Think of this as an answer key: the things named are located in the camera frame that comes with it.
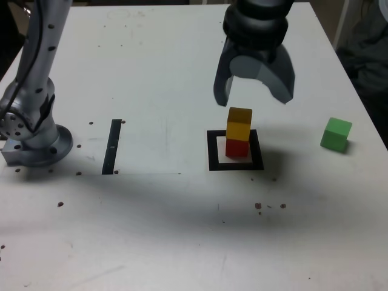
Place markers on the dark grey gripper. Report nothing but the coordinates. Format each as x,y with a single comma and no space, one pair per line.
257,53

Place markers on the yellow cube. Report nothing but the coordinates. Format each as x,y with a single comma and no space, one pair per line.
239,127

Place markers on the red cube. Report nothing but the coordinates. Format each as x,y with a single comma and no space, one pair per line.
237,148

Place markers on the green cube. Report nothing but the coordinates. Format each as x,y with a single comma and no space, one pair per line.
335,136

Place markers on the black tape square outline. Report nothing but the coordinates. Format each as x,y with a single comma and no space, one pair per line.
212,151

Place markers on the person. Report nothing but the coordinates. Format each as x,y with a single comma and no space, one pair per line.
369,45

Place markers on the black tape strip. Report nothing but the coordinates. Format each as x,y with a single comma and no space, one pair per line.
109,151

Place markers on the white frame post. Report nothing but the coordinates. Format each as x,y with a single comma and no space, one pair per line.
340,24

